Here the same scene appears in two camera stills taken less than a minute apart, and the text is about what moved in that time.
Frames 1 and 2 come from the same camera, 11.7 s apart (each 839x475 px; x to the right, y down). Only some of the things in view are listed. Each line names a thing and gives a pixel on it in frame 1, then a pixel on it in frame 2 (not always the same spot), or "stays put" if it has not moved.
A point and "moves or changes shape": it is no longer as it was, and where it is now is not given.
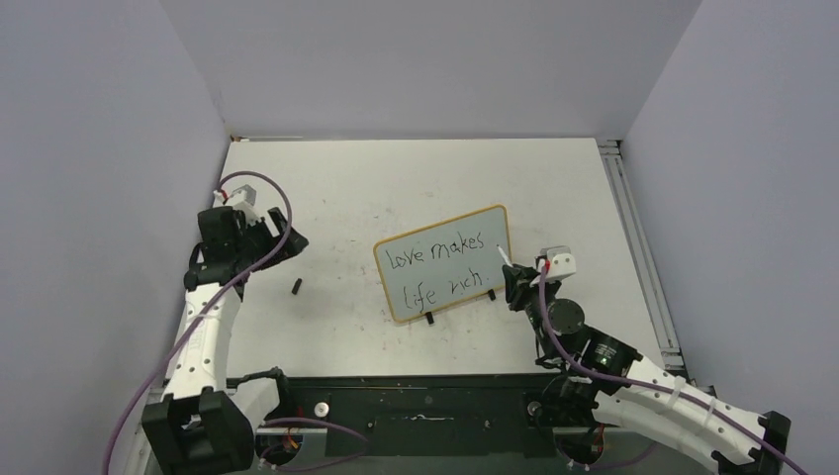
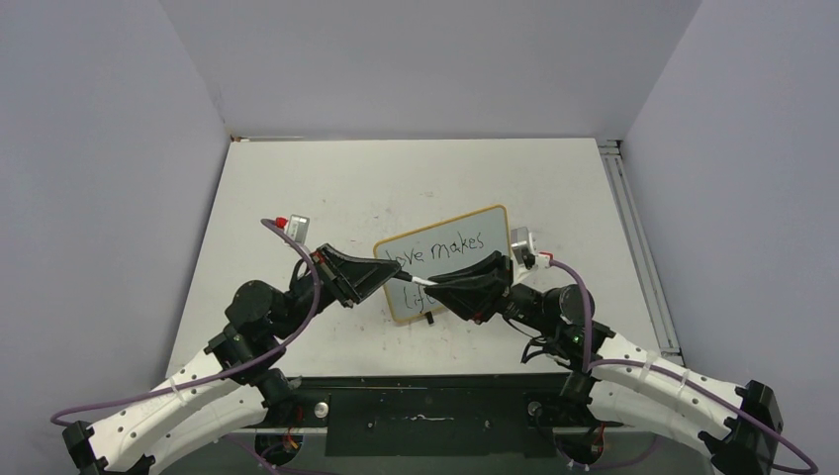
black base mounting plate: [502, 415] stays put
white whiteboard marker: [504, 255] moves or changes shape
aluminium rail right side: [651, 277] stays put
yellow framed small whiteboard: [444, 263] stays put
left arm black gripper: [293, 244] to [351, 279]
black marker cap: [296, 286] moves or changes shape
